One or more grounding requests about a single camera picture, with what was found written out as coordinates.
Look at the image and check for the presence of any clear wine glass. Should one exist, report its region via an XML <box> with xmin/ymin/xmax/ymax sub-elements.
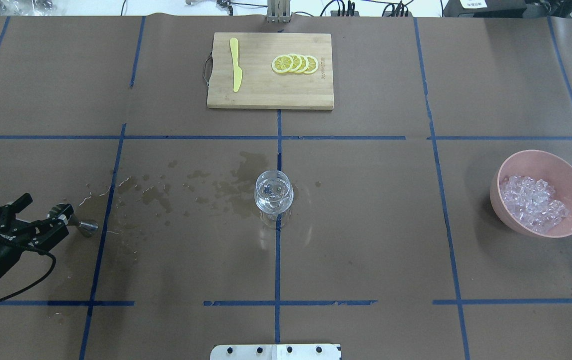
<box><xmin>254</xmin><ymin>170</ymin><xmax>294</xmax><ymax>230</ymax></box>

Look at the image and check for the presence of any yellow plastic knife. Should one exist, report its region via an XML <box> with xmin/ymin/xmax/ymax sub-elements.
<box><xmin>229</xmin><ymin>38</ymin><xmax>244</xmax><ymax>93</ymax></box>

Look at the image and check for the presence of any bamboo cutting board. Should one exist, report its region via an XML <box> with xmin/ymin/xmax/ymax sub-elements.
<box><xmin>207</xmin><ymin>32</ymin><xmax>335</xmax><ymax>111</ymax></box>

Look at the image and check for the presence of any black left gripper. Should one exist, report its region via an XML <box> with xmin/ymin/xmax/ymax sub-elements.
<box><xmin>0</xmin><ymin>193</ymin><xmax>69</xmax><ymax>279</ymax></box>

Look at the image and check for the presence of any aluminium frame post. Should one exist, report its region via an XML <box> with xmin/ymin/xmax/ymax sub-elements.
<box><xmin>267</xmin><ymin>0</ymin><xmax>292</xmax><ymax>24</ymax></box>

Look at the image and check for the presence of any steel double jigger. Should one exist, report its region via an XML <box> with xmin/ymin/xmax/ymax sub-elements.
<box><xmin>47</xmin><ymin>203</ymin><xmax>99</xmax><ymax>238</ymax></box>

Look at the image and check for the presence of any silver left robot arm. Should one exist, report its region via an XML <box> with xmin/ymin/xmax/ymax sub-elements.
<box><xmin>0</xmin><ymin>193</ymin><xmax>74</xmax><ymax>302</ymax></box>

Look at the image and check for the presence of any pink bowl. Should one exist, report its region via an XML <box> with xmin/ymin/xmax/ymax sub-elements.
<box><xmin>489</xmin><ymin>149</ymin><xmax>572</xmax><ymax>240</ymax></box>

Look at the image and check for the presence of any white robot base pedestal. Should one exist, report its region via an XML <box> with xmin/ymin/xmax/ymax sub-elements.
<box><xmin>210</xmin><ymin>343</ymin><xmax>342</xmax><ymax>360</ymax></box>

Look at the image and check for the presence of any clear ice cube pile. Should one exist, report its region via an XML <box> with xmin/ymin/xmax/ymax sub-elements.
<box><xmin>500</xmin><ymin>175</ymin><xmax>570</xmax><ymax>234</ymax></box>

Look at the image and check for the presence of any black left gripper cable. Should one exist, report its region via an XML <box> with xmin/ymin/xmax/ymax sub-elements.
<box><xmin>0</xmin><ymin>245</ymin><xmax>57</xmax><ymax>316</ymax></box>

